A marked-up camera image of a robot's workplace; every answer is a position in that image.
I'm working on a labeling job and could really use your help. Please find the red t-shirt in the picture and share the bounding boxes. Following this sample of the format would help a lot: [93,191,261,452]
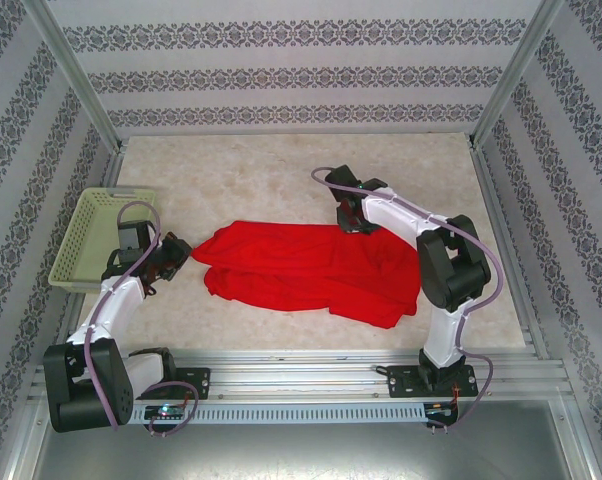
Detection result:
[190,219,423,330]

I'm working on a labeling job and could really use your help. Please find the pale green plastic basket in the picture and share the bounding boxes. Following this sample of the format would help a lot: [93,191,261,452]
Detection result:
[48,185,163,294]

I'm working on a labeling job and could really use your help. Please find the grey metal sheet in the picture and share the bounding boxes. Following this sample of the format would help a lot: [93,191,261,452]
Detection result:
[3,397,600,480]

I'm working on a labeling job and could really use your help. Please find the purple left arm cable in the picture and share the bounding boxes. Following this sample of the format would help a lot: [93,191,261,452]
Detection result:
[83,201,200,437]

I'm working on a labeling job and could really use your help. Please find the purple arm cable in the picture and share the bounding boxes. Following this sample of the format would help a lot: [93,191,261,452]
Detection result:
[83,201,200,437]
[310,166,506,434]

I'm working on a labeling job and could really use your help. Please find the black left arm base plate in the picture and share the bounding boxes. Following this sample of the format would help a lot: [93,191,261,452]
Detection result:
[120,367,212,401]

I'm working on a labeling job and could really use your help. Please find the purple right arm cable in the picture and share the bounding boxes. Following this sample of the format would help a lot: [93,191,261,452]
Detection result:
[310,166,506,434]

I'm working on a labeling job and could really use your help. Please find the aluminium mounting rail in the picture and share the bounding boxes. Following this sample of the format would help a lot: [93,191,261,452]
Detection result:
[28,349,570,401]

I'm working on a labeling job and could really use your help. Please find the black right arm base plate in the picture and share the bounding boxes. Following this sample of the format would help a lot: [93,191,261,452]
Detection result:
[386,363,480,400]

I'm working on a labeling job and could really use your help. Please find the white slotted cable duct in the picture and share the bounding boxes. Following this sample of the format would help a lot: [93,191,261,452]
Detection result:
[48,403,426,424]

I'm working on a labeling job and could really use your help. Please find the aluminium frame post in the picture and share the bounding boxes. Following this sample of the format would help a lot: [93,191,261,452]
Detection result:
[23,0,127,366]
[469,0,565,359]

